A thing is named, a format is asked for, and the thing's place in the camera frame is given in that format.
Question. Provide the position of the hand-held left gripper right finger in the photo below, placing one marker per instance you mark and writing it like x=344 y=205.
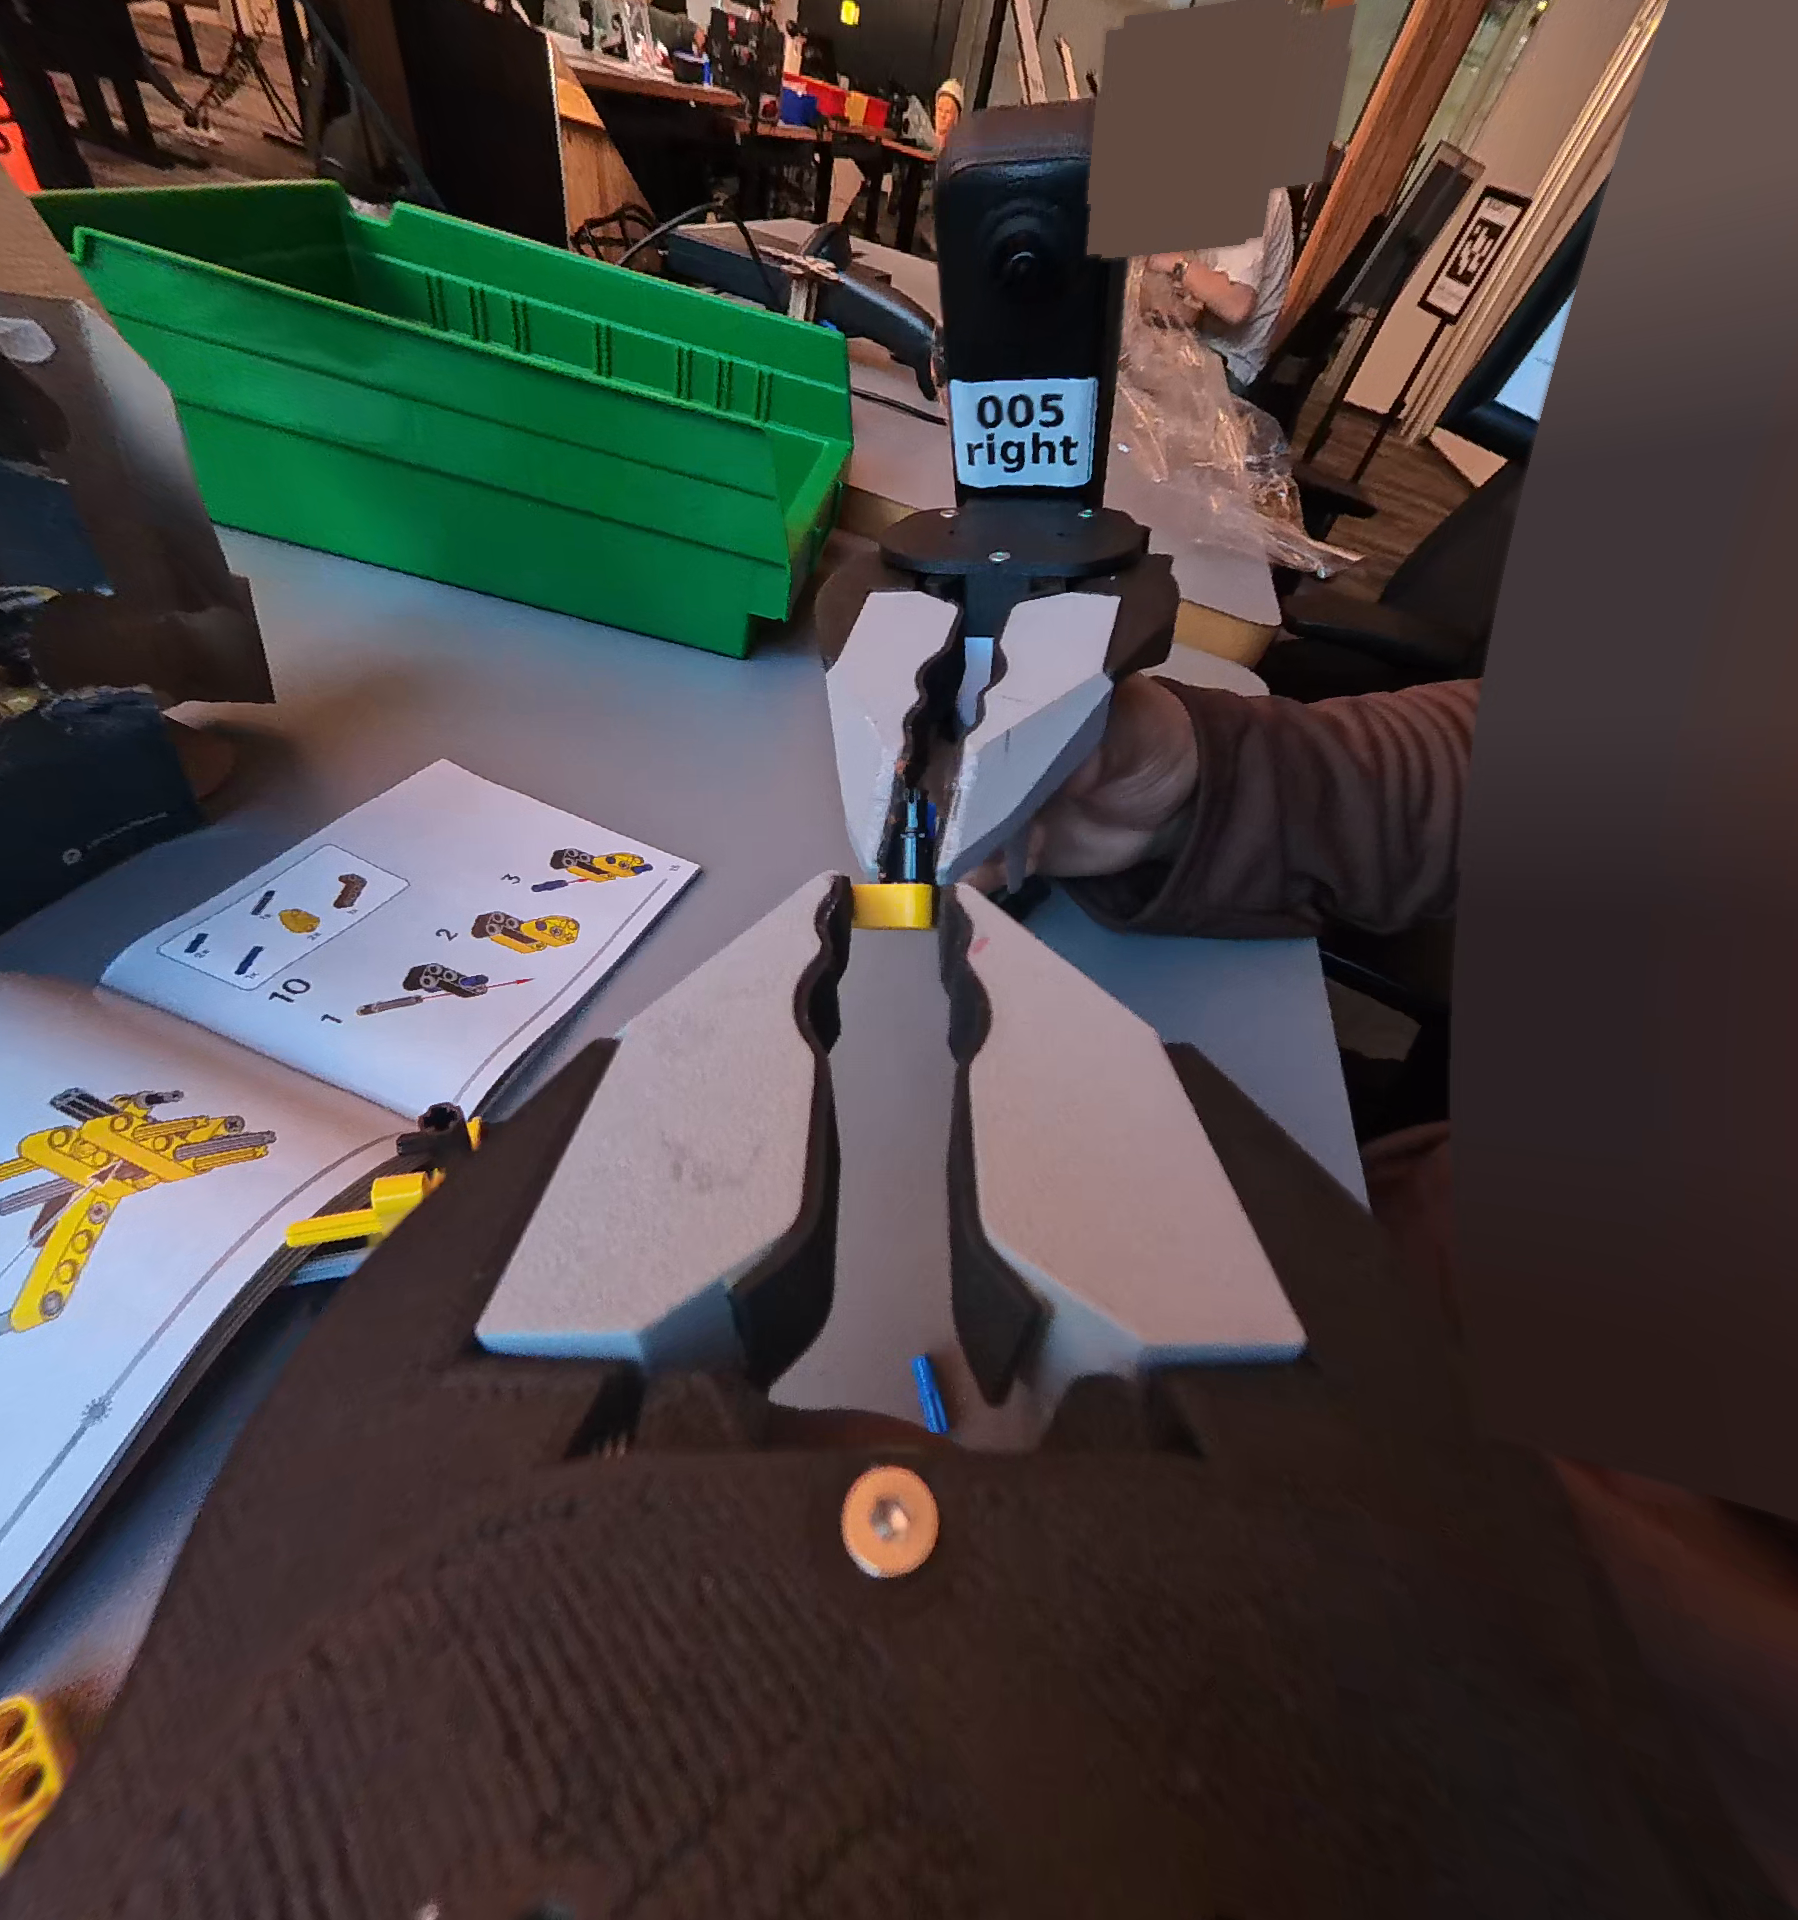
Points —
x=1126 y=1185

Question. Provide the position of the clear plastic bags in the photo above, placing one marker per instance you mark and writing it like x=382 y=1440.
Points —
x=1214 y=434

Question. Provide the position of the green plastic bin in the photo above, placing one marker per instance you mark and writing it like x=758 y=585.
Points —
x=464 y=405

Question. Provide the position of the black barcode scanner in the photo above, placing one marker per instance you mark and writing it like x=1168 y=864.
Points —
x=825 y=294

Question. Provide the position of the blue lego pin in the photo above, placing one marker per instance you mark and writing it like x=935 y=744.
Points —
x=927 y=1394

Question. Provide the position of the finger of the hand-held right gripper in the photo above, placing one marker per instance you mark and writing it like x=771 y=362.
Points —
x=1042 y=704
x=869 y=691

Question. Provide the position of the person's right hand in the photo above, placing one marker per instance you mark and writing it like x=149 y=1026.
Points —
x=1132 y=780

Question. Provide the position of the dark lego set box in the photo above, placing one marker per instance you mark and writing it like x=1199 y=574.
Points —
x=44 y=676

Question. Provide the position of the yellow lego subassembly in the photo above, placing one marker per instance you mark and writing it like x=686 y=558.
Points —
x=375 y=1199

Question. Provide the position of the dark panel with wooden side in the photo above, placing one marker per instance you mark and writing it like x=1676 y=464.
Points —
x=478 y=120

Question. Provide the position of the framed black and white marker sign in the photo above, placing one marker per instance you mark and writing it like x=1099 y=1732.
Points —
x=1473 y=252

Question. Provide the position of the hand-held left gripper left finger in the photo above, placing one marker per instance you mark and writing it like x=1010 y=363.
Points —
x=675 y=1170

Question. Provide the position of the small curved yellow lego piece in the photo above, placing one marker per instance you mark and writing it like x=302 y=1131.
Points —
x=18 y=1776

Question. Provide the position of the yellow-black LEGO piece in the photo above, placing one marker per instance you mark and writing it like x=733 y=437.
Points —
x=912 y=834

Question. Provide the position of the lego instruction booklet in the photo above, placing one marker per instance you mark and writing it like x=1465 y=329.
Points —
x=240 y=1080

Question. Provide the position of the black swivel chair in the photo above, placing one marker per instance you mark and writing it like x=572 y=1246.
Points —
x=1411 y=585

